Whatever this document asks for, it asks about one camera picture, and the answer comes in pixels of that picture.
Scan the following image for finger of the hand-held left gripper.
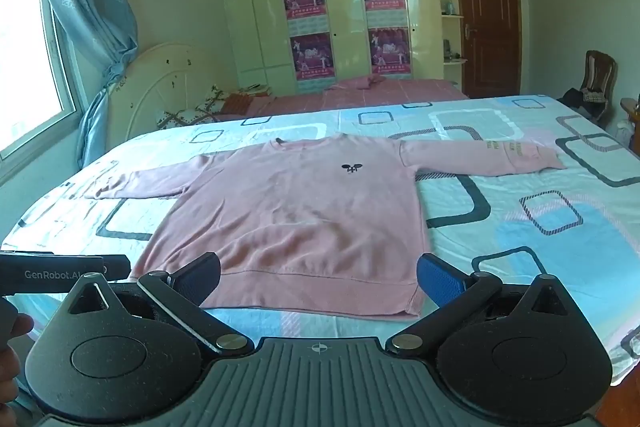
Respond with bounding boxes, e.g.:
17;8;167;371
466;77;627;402
102;255;132;281

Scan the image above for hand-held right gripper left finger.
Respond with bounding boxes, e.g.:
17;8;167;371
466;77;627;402
66;253;255;355

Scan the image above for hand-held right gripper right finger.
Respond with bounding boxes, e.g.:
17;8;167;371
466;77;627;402
384;253;574;355

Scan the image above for pink sweatshirt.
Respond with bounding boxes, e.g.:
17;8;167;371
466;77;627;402
85;132;568;320

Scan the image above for dark clothes pile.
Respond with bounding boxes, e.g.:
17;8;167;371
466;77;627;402
557;88;609;124

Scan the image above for person's left hand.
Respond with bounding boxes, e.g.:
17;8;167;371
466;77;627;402
0;313;35;408

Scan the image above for patterned bed sheet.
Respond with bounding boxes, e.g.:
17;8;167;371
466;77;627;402
0;94;640;388

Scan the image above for patterned pillow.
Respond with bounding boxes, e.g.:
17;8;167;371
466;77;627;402
196;84;237;118
156;107;218;130

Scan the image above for orange pillow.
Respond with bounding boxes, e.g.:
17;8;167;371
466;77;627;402
226;93;257;114

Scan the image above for cream bed headboard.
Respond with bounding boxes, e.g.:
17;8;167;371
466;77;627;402
107;44;231;142

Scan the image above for pink bed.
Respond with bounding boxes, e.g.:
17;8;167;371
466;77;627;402
215;77;471;118

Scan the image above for crumpled pink cloth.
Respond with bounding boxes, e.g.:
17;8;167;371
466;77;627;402
332;74;388;92

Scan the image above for window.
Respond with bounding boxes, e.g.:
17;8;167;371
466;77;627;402
0;0;79;158

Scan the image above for corner shelf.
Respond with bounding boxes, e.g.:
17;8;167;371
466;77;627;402
432;0;466;82

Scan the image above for wooden furniture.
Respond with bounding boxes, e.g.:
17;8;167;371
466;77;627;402
620;94;640;128

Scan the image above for blue curtain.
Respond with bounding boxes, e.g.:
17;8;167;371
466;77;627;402
27;0;139;168

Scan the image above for wooden chair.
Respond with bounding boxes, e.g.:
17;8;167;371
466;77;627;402
580;50;619;108

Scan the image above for brown wooden door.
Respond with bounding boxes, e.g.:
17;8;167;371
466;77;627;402
452;0;524;100

